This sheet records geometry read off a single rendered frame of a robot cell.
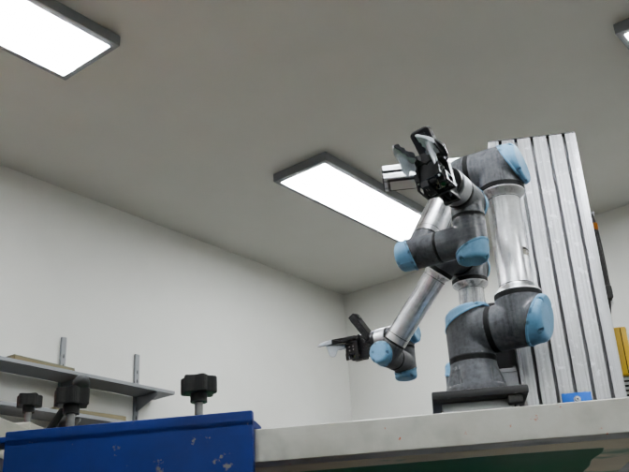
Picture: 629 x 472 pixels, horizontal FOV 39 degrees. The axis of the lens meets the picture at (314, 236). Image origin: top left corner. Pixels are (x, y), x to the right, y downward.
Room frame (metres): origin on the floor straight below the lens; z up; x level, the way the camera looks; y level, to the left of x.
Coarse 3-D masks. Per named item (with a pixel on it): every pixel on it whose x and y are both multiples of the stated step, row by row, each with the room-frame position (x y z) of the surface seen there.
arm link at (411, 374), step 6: (408, 348) 2.84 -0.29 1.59; (414, 348) 2.86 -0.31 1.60; (408, 354) 2.83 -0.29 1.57; (414, 354) 2.86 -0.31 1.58; (408, 360) 2.82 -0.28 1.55; (414, 360) 2.85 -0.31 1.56; (402, 366) 2.81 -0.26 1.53; (408, 366) 2.84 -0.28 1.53; (414, 366) 2.85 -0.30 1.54; (396, 372) 2.86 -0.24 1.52; (402, 372) 2.84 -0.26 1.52; (408, 372) 2.84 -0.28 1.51; (414, 372) 2.85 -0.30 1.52; (396, 378) 2.87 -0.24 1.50; (402, 378) 2.87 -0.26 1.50; (408, 378) 2.87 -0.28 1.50; (414, 378) 2.88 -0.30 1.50
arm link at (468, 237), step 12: (456, 216) 1.82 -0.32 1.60; (468, 216) 1.80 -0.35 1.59; (480, 216) 1.81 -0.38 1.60; (456, 228) 1.82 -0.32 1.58; (468, 228) 1.80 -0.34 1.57; (480, 228) 1.81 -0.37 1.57; (444, 240) 1.83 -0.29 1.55; (456, 240) 1.82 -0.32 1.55; (468, 240) 1.80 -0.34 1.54; (480, 240) 1.80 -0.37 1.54; (444, 252) 1.84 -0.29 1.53; (456, 252) 1.83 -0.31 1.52; (468, 252) 1.81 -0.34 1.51; (480, 252) 1.80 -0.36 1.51; (468, 264) 1.85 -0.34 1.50; (480, 264) 1.86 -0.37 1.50
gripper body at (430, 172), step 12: (420, 156) 1.66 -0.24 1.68; (444, 156) 1.65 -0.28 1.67; (420, 168) 1.67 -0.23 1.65; (432, 168) 1.65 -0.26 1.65; (444, 168) 1.67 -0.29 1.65; (420, 180) 1.67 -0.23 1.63; (432, 180) 1.65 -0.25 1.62; (444, 180) 1.65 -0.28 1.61; (456, 180) 1.73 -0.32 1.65; (420, 192) 1.68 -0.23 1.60; (432, 192) 1.69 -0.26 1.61; (444, 192) 1.69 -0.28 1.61; (456, 192) 1.72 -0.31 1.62
